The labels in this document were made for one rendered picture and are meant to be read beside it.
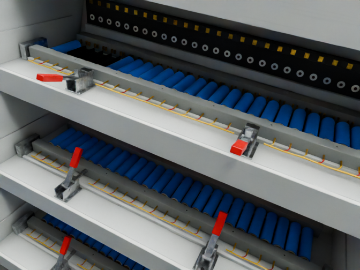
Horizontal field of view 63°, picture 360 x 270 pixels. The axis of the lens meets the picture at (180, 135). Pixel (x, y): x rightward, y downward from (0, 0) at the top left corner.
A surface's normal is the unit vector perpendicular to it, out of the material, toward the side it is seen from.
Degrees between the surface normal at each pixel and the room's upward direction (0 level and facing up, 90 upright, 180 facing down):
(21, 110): 90
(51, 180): 16
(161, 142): 106
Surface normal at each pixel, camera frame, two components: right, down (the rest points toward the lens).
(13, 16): 0.89, 0.34
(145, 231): 0.11, -0.81
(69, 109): -0.44, 0.47
